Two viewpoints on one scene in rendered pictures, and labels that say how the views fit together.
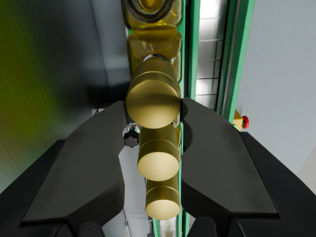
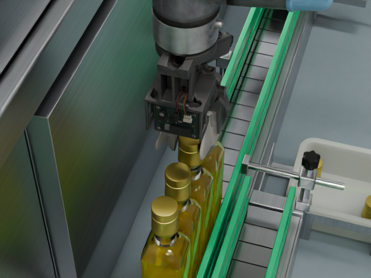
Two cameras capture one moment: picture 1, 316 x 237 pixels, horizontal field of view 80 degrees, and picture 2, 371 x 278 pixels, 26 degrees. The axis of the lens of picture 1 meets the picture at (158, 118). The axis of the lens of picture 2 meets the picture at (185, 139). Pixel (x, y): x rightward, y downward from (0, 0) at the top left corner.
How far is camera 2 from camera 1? 1.04 m
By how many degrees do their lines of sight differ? 73
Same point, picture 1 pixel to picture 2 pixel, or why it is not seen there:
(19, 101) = (106, 147)
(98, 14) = (120, 267)
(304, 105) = not seen: outside the picture
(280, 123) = not seen: outside the picture
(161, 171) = (178, 174)
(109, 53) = not seen: outside the picture
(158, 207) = (162, 201)
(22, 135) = (99, 154)
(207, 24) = (248, 268)
